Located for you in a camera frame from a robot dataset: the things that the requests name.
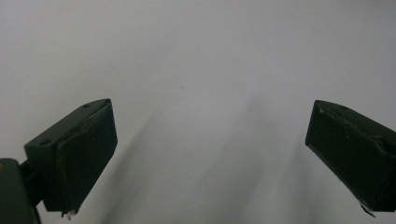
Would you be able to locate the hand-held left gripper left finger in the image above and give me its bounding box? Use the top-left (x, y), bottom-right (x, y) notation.
top-left (23, 98), bottom-right (119, 217)

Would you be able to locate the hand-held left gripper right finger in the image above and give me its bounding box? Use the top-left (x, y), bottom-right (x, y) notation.
top-left (304, 99), bottom-right (396, 213)

